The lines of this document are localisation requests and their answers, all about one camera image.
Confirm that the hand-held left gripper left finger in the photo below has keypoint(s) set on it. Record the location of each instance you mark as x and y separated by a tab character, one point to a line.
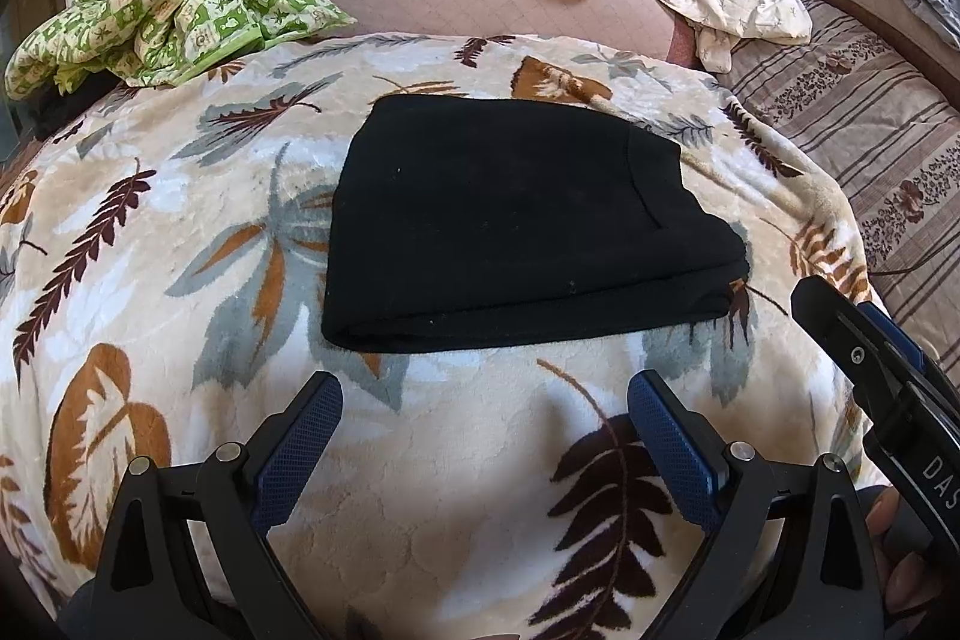
296	452

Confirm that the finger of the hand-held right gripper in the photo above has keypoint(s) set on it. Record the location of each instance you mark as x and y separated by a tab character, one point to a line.
896	332
832	321

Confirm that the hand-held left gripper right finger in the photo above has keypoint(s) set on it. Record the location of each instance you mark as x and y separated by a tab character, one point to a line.
675	452

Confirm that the black pants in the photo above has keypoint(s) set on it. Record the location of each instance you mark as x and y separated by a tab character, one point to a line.
510	220

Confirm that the person's right hand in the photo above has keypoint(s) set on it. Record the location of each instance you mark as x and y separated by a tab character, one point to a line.
911	580

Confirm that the striped floral bed sheet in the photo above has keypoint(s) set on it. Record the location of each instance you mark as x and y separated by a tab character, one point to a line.
862	108

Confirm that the leaf print fleece blanket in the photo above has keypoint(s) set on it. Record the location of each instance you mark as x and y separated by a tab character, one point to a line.
187	235

